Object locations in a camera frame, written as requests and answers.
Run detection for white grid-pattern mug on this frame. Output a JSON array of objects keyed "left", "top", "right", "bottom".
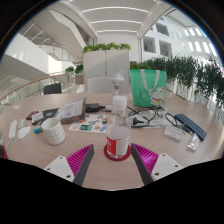
[{"left": 41, "top": 117, "right": 67, "bottom": 146}]

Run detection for row of green plants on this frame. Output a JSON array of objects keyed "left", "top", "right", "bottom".
[{"left": 129, "top": 54, "right": 224, "bottom": 111}]

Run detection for green cat-print tote bag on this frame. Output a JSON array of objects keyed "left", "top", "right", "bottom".
[{"left": 129, "top": 69, "right": 168, "bottom": 108}]

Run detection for flat round red coaster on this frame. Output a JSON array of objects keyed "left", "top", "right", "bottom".
[{"left": 103, "top": 143, "right": 132, "bottom": 162}]

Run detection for white chair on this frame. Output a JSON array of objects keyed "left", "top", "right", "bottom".
[{"left": 87, "top": 76, "right": 114, "bottom": 94}]

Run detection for colourful sticker sheet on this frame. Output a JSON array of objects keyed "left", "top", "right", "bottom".
[{"left": 68, "top": 114, "right": 110, "bottom": 134}]

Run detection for brown planter box with plant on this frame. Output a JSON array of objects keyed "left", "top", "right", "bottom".
[{"left": 74, "top": 63, "right": 85, "bottom": 85}]

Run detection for white power strip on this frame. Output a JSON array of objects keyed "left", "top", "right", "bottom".
[{"left": 8, "top": 119, "right": 18, "bottom": 141}]

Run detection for white flat packet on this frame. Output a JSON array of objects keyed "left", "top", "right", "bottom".
[{"left": 163, "top": 125, "right": 185, "bottom": 142}]

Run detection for red chair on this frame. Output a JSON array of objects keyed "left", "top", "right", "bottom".
[{"left": 0, "top": 144, "right": 8, "bottom": 160}]

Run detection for black power plug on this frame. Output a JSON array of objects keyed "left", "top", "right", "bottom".
[{"left": 131, "top": 115, "right": 148, "bottom": 128}]

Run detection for dark blue keyboard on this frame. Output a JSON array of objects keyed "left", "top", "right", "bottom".
[{"left": 173, "top": 113, "right": 208, "bottom": 142}]

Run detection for small potted plant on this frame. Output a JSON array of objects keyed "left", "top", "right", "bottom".
[{"left": 64, "top": 65, "right": 76, "bottom": 85}]

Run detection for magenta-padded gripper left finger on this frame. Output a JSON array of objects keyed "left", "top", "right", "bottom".
[{"left": 43, "top": 143, "right": 96, "bottom": 188}]

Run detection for black chair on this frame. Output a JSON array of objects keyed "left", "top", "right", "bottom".
[{"left": 43, "top": 82, "right": 63, "bottom": 96}]

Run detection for white computer mouse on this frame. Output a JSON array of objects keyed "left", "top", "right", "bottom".
[{"left": 17, "top": 126, "right": 32, "bottom": 140}]

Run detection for glass railing with wooden handrail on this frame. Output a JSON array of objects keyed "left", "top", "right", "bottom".
[{"left": 0, "top": 73, "right": 73, "bottom": 106}]

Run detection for ceiling light strips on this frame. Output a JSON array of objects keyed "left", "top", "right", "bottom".
[{"left": 81, "top": 4, "right": 149, "bottom": 34}]

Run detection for white cabinet topped with plants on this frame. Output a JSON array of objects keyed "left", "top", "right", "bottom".
[{"left": 82, "top": 42, "right": 132, "bottom": 94}]

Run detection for black notebook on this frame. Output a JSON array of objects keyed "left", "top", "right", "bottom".
[{"left": 32, "top": 108, "right": 60, "bottom": 126}]

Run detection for open booklet with white pages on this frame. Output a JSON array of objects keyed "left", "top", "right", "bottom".
[{"left": 54, "top": 97, "right": 88, "bottom": 125}]

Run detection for clear plastic packet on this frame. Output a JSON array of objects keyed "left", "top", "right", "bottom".
[{"left": 187, "top": 132, "right": 202, "bottom": 152}]

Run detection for black charger block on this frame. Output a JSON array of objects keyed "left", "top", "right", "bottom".
[{"left": 85, "top": 102, "right": 101, "bottom": 113}]

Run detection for clear red-labelled water bottle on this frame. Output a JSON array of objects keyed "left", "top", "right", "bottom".
[{"left": 105, "top": 95, "right": 132, "bottom": 160}]

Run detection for small red and black device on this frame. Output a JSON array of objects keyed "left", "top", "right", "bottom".
[{"left": 26, "top": 110, "right": 39, "bottom": 121}]

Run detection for white card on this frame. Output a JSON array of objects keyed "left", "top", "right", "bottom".
[{"left": 31, "top": 111, "right": 45, "bottom": 124}]

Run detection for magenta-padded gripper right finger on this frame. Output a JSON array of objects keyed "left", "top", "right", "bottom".
[{"left": 130, "top": 143, "right": 185, "bottom": 186}]

